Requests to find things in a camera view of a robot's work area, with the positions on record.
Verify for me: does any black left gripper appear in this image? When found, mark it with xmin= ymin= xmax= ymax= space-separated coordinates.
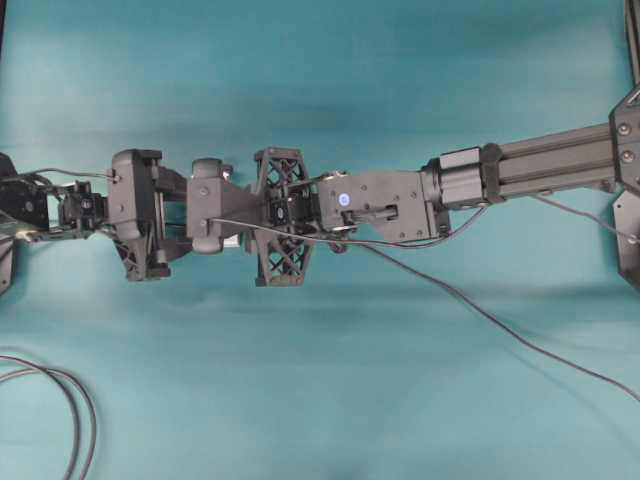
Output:
xmin=107 ymin=149 xmax=192 ymax=282

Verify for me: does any black aluminium frame rail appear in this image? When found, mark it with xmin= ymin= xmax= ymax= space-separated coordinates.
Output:
xmin=624 ymin=0 xmax=640 ymax=86

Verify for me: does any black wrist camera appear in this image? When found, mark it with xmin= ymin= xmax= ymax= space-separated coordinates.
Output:
xmin=187 ymin=158 xmax=233 ymax=255

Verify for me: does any thin black camera cable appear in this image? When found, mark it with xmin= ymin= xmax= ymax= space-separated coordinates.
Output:
xmin=199 ymin=189 xmax=640 ymax=247

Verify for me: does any teal table mat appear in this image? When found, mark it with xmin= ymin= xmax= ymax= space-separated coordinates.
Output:
xmin=1 ymin=1 xmax=639 ymax=479

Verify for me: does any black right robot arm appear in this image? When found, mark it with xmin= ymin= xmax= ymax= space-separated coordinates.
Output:
xmin=216 ymin=89 xmax=639 ymax=286

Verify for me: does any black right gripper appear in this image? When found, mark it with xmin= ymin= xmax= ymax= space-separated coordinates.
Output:
xmin=219 ymin=147 xmax=314 ymax=287

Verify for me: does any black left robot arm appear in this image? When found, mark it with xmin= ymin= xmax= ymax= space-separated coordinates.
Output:
xmin=1 ymin=149 xmax=192 ymax=291

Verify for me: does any black USB cable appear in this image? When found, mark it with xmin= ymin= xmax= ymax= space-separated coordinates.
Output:
xmin=0 ymin=219 xmax=640 ymax=480

